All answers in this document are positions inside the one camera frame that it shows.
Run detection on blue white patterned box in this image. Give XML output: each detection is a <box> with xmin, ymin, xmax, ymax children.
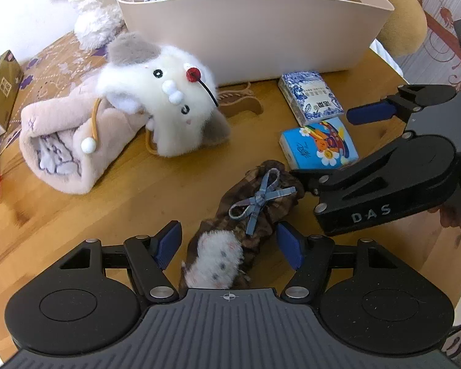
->
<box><xmin>278</xmin><ymin>71</ymin><xmax>344</xmax><ymax>127</ymax></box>

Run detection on pink fleece cloth purple print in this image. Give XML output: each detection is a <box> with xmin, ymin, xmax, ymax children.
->
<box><xmin>19</xmin><ymin>88</ymin><xmax>144</xmax><ymax>195</ymax></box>

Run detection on blue cartoon tissue pack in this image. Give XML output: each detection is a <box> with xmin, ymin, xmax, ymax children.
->
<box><xmin>280</xmin><ymin>117</ymin><xmax>359</xmax><ymax>170</ymax></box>

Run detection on wooden desktop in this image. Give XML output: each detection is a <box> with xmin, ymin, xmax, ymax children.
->
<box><xmin>0</xmin><ymin>31</ymin><xmax>461</xmax><ymax>362</ymax></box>

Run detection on gold tissue box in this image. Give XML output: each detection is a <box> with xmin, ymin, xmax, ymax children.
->
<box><xmin>0</xmin><ymin>50</ymin><xmax>24</xmax><ymax>131</ymax></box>

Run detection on brown floral table mat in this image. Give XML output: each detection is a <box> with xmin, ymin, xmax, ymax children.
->
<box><xmin>0</xmin><ymin>31</ymin><xmax>118</xmax><ymax>160</ymax></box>

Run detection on white grey plush toy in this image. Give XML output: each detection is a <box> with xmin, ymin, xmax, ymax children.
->
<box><xmin>96</xmin><ymin>33</ymin><xmax>232</xmax><ymax>158</ymax></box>

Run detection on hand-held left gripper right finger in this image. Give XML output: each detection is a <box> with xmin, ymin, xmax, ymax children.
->
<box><xmin>275</xmin><ymin>221</ymin><xmax>402</xmax><ymax>304</ymax></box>

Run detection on beige plastic bin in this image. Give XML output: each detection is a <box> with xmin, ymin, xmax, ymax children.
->
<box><xmin>115</xmin><ymin>0</ymin><xmax>394</xmax><ymax>85</ymax></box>

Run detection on brown plaid plush blue bow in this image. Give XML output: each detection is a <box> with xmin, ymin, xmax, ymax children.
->
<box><xmin>180</xmin><ymin>159</ymin><xmax>306</xmax><ymax>290</ymax></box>

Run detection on person's right hand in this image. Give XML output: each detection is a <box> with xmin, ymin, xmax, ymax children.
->
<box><xmin>440</xmin><ymin>204</ymin><xmax>461</xmax><ymax>229</ymax></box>

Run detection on white fluffy plush animal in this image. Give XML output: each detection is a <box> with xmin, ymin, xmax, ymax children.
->
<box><xmin>42</xmin><ymin>0</ymin><xmax>124</xmax><ymax>51</ymax></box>

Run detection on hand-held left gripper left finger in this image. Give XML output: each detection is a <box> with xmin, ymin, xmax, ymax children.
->
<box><xmin>59</xmin><ymin>221</ymin><xmax>183</xmax><ymax>304</ymax></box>

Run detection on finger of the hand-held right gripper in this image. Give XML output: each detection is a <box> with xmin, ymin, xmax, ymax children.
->
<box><xmin>346</xmin><ymin>84</ymin><xmax>458</xmax><ymax>125</ymax></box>
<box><xmin>290</xmin><ymin>133</ymin><xmax>457</xmax><ymax>196</ymax></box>

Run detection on tan cushion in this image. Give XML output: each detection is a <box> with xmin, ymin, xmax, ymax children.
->
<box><xmin>376</xmin><ymin>0</ymin><xmax>427</xmax><ymax>58</ymax></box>

